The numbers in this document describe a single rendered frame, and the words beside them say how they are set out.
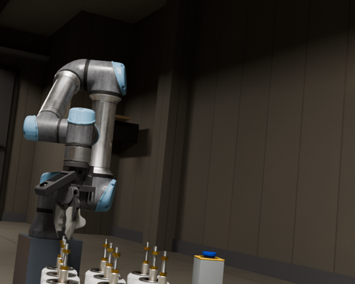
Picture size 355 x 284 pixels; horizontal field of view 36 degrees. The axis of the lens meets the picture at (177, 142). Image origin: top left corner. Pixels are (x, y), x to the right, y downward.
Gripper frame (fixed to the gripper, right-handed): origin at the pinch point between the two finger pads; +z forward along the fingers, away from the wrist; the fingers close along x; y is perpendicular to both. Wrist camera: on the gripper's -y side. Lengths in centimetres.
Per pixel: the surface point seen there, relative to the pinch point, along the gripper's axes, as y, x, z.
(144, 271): 18.7, -14.7, 8.4
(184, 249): 306, 201, 30
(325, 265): 242, 32, 19
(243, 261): 272, 113, 28
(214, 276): 29.5, -31.3, 7.8
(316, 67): 249, 52, -116
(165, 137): 299, 232, -75
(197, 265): 27.4, -26.5, 5.2
